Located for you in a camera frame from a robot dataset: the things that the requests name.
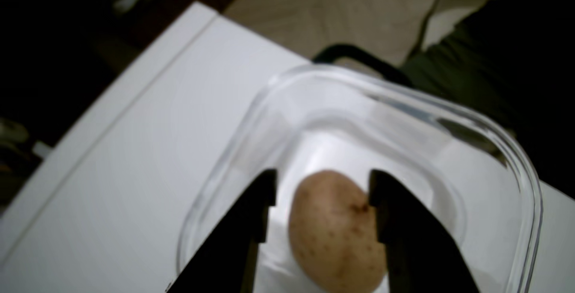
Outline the clear glass food container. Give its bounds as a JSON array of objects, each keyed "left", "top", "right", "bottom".
[{"left": 176, "top": 63, "right": 545, "bottom": 293}]

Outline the dark green garment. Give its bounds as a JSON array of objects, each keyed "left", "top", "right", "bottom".
[{"left": 399, "top": 0, "right": 575, "bottom": 200}]

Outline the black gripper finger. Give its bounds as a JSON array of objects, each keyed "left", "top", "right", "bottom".
[
  {"left": 368, "top": 169, "right": 481, "bottom": 293},
  {"left": 165, "top": 169, "right": 278, "bottom": 293}
]

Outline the brown potato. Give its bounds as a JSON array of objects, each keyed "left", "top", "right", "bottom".
[{"left": 288, "top": 170, "right": 390, "bottom": 293}]

